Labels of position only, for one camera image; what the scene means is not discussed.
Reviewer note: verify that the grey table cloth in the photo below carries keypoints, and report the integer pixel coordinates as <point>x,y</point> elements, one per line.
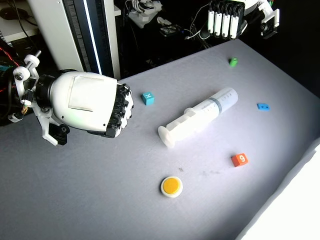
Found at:
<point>100,187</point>

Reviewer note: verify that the small green cylinder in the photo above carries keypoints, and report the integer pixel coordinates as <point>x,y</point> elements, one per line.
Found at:
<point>233,62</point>

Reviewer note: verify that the yellow button with white base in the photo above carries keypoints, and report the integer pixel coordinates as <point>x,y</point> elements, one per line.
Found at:
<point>171,186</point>

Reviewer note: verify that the large white plastic syringe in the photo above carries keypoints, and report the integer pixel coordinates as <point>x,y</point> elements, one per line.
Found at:
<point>200,113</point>

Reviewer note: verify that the teal letter K block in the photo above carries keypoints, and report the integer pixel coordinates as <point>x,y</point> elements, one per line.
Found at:
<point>148,99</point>

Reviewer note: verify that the orange number block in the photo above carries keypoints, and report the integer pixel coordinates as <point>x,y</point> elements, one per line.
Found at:
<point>239,160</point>

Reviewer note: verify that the white backdrop sheet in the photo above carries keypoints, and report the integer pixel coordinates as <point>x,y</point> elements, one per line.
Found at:
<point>295,207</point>

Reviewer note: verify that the white and black pillar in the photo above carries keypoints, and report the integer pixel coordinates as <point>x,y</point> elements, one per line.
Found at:
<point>55,32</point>

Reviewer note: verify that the flat blue block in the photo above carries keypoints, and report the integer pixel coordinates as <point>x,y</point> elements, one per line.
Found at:
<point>263,107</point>

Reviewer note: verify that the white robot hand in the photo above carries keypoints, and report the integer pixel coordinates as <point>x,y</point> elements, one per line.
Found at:
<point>226,23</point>
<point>82,100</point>

